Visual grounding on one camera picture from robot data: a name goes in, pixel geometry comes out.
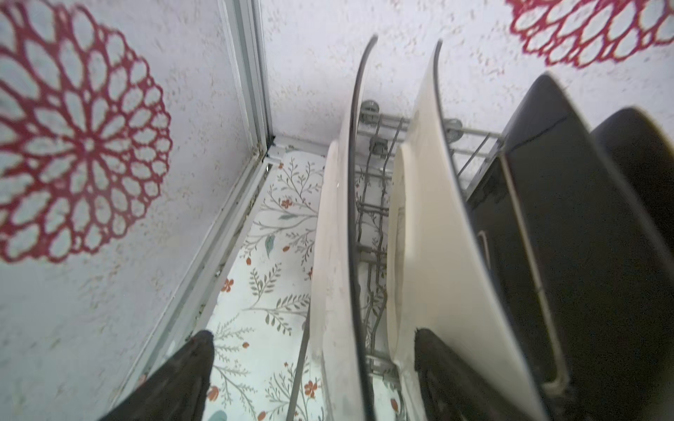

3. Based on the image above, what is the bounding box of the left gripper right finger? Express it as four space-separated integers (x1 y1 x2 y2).
414 328 530 420

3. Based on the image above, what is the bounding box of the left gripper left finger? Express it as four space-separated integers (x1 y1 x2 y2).
103 330 215 421

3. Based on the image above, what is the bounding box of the white square plate black rim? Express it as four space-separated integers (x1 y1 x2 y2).
308 36 378 420

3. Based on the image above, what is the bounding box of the floral patterned rectangular plate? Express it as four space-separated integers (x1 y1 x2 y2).
467 158 569 399

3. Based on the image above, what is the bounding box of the grey wire dish rack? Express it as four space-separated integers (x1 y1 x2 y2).
285 99 504 421

